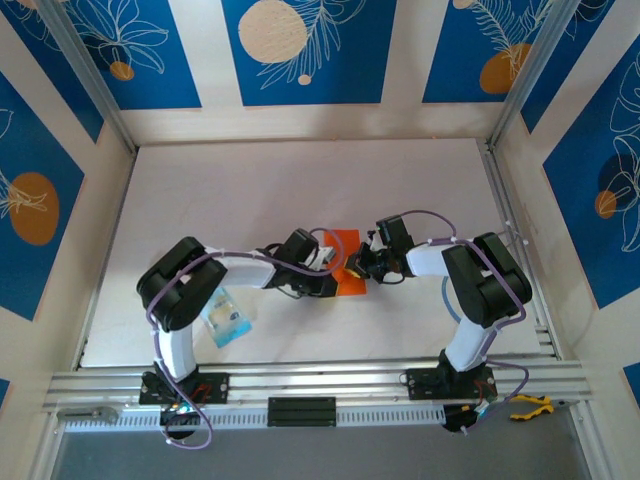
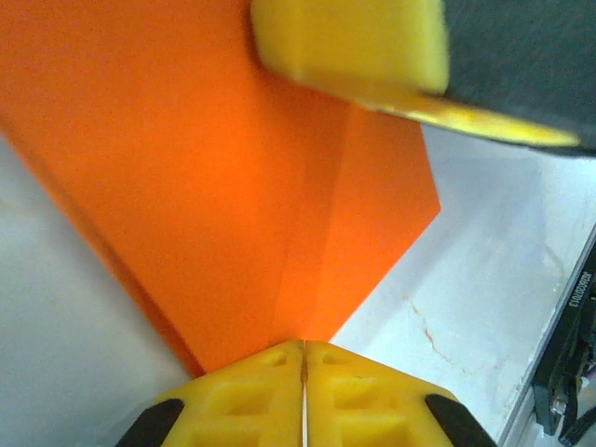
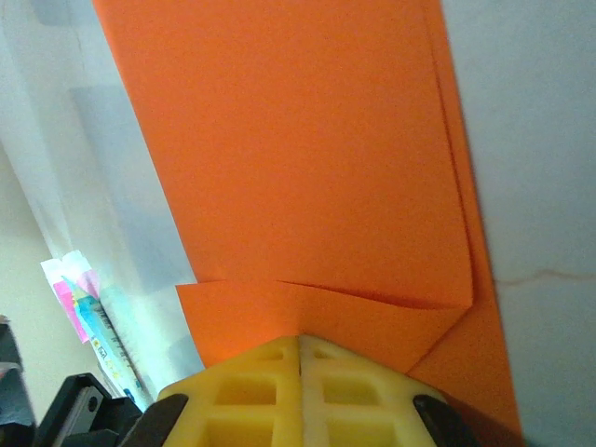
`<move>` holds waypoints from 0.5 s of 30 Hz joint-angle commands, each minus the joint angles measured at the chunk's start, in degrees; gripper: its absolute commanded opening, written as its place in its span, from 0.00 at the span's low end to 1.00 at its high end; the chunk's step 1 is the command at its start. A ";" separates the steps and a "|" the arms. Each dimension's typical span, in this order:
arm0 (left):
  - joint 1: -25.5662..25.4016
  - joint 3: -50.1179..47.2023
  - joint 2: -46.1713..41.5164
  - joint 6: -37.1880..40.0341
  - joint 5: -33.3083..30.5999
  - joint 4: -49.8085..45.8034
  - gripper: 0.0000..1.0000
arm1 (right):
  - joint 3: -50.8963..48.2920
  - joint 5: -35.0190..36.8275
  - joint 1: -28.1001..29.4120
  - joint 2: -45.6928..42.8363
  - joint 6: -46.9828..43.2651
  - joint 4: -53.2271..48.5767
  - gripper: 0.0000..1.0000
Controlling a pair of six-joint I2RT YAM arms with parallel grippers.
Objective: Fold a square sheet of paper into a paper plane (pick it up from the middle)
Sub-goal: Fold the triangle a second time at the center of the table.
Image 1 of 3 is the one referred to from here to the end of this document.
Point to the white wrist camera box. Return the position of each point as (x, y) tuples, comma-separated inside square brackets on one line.
[(325, 254), (374, 240)]

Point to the orange paper sheet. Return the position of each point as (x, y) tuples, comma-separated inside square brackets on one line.
[(350, 239)]

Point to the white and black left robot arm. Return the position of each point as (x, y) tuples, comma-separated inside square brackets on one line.
[(180, 285)]

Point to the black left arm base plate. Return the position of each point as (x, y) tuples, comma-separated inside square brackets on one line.
[(217, 387)]

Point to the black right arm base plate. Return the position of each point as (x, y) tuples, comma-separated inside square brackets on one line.
[(422, 385)]

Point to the aluminium frame rail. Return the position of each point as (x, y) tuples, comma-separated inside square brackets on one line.
[(325, 382)]

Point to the aluminium side rail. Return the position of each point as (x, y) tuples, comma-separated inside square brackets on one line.
[(492, 170)]

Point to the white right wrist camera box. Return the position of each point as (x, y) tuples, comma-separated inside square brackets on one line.
[(374, 240)]

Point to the aluminium frame post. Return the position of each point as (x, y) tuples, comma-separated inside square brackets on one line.
[(85, 75), (530, 75)]

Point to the black controller board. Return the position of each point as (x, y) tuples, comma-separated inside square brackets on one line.
[(452, 417), (192, 417)]

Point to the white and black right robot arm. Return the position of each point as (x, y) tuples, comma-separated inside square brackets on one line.
[(490, 280)]

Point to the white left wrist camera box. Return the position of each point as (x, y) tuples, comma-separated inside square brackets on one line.
[(325, 254)]

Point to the blue snack packet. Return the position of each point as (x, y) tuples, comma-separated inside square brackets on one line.
[(227, 325)]

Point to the black rail bracket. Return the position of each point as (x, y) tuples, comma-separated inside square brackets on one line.
[(300, 412)]

